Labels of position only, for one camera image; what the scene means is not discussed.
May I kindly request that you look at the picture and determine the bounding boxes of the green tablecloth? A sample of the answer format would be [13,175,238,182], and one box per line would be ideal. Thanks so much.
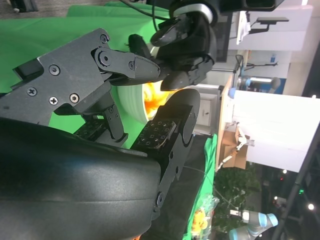
[0,4,218,240]

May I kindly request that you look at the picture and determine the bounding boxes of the small white jointed arm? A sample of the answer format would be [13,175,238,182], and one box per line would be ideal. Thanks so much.
[216,122,256,172]

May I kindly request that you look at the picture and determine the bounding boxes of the white cabinet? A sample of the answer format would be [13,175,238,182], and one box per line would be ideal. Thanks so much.
[193,83,222,136]

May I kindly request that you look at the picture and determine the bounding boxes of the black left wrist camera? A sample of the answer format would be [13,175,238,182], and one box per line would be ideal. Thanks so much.
[217,0,280,13]

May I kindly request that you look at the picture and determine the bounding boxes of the black monitor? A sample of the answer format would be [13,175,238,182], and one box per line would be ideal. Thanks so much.
[214,11,234,63]

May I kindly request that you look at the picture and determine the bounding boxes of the orange striped bread bun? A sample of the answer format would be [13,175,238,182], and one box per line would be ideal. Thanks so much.
[141,82,174,119]

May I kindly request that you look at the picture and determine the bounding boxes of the brown cardboard box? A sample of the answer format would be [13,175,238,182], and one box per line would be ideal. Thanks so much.
[219,124,251,171]

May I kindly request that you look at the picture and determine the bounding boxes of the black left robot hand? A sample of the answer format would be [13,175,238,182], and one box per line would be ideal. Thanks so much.
[127,12,217,92]

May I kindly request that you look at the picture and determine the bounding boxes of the pale green bowl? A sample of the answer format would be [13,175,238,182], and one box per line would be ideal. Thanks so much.
[111,81,176,126]

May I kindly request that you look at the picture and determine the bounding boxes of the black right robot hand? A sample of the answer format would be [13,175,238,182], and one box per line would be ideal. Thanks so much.
[0,27,201,240]

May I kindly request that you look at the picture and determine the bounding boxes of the black diagonal truss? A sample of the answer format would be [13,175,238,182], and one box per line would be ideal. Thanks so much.
[271,139,320,240]

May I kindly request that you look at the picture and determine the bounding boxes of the clear bag yellow toys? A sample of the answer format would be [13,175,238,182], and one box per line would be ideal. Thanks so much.
[191,193,220,240]

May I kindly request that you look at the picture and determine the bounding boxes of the beige wooden board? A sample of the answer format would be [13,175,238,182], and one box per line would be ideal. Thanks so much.
[215,74,235,173]

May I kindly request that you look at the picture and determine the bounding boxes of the black chair armrest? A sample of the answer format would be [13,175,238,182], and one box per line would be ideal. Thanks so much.
[249,16,290,36]

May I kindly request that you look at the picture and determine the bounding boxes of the green leafy plant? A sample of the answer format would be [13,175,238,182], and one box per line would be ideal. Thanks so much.
[213,163,262,223]

